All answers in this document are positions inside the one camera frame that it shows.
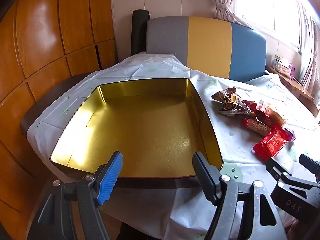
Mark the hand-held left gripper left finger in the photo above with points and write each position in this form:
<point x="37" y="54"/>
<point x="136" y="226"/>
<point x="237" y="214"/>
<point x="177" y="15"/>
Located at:
<point x="111" y="177"/>

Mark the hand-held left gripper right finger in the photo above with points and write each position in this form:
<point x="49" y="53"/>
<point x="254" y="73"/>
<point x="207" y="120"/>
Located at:
<point x="203" y="177"/>

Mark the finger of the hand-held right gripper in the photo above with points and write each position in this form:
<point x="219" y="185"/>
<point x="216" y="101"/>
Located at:
<point x="311" y="166"/>
<point x="273" y="167"/>

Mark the red gold festive snack packet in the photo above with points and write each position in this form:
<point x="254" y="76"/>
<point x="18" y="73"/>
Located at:
<point x="272" y="142"/>

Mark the gold maroon tin box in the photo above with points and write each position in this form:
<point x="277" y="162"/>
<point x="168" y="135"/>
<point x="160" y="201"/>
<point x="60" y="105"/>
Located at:
<point x="140" y="130"/>

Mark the purple snack packet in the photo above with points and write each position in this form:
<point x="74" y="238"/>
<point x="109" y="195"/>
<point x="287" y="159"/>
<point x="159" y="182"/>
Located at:
<point x="291" y="135"/>

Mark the red dotted snack packet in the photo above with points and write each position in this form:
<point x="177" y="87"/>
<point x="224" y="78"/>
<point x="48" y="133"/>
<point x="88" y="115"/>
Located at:
<point x="257" y="127"/>

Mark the white green-print tablecloth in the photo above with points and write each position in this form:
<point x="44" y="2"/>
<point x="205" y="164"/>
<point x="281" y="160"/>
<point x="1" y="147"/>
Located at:
<point x="237" y="140"/>

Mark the orange clear snack packet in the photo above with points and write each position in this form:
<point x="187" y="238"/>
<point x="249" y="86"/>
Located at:
<point x="275" y="115"/>

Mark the shiny dark red snack packet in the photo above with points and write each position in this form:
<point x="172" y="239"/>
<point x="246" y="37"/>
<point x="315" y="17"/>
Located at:
<point x="252" y="107"/>

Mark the wooden side table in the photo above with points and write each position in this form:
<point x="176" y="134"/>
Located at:
<point x="302" y="92"/>

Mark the gold brown foil snack packet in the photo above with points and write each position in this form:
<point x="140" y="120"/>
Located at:
<point x="228" y="101"/>

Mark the small purple item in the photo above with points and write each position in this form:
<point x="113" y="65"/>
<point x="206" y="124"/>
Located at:
<point x="292" y="71"/>

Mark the woven tissue box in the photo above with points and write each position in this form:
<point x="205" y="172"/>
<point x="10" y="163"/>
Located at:
<point x="281" y="66"/>

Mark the dark brown chair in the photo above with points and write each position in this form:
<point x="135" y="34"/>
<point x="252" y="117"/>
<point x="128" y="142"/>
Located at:
<point x="42" y="102"/>

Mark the sheer window curtain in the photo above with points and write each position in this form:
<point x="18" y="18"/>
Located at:
<point x="312" y="62"/>

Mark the grey yellow blue chair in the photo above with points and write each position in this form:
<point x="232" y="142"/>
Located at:
<point x="207" y="45"/>

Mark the black roll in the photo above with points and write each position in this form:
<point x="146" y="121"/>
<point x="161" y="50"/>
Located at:
<point x="138" y="35"/>

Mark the wooden wardrobe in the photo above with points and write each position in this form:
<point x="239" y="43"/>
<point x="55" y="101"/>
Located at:
<point x="37" y="42"/>

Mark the window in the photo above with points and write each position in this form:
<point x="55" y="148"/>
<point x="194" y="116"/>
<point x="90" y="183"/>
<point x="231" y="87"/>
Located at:
<point x="275" y="5"/>

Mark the white floral curtain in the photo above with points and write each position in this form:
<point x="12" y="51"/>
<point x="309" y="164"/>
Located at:
<point x="222" y="2"/>

